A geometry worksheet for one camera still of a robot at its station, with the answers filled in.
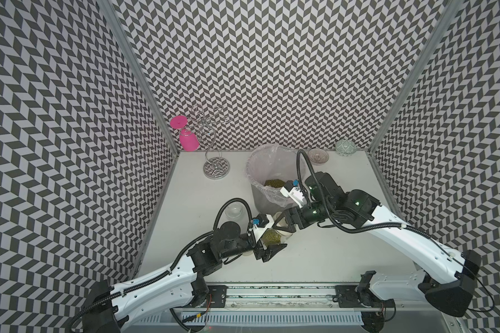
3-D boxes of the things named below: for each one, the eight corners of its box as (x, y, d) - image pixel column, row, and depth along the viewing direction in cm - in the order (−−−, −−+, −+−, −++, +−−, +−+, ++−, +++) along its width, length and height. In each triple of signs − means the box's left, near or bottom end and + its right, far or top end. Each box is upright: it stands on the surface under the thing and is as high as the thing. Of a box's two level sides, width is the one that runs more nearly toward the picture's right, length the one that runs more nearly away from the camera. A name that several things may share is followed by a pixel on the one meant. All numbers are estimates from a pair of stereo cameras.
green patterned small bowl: (343, 159, 116) (347, 153, 111) (331, 149, 120) (334, 143, 116) (356, 152, 119) (359, 145, 115) (344, 142, 124) (346, 136, 120)
